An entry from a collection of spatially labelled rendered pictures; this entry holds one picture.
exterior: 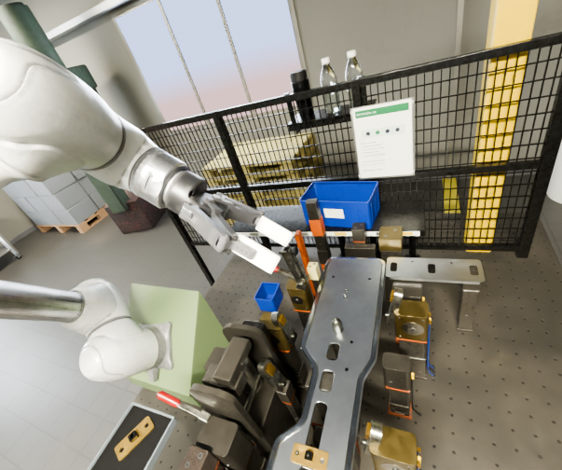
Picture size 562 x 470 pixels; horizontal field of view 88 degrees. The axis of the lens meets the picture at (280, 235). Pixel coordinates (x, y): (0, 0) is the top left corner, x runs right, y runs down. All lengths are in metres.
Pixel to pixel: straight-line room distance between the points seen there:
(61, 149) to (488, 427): 1.20
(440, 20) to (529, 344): 2.54
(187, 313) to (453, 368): 0.97
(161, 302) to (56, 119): 1.00
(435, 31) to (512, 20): 1.96
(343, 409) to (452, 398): 0.46
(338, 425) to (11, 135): 0.80
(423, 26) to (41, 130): 3.01
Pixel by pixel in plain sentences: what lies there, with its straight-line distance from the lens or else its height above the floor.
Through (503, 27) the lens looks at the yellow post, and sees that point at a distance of 1.25.
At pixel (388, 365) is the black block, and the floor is 0.99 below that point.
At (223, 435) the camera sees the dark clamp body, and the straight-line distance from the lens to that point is 0.82.
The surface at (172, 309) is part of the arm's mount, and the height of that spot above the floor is 1.01.
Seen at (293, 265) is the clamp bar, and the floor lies 1.16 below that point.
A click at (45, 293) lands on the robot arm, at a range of 1.13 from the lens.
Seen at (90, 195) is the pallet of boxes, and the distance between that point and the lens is 5.75.
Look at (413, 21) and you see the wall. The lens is 3.18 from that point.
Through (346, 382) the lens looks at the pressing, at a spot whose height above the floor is 1.00.
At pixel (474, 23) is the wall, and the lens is 3.21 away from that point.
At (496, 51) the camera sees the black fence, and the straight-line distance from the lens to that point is 1.23.
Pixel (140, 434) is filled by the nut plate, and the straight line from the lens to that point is 0.83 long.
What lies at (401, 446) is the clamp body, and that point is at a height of 1.04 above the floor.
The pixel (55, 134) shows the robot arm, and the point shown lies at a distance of 0.42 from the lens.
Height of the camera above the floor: 1.78
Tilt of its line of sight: 35 degrees down
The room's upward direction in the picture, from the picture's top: 19 degrees counter-clockwise
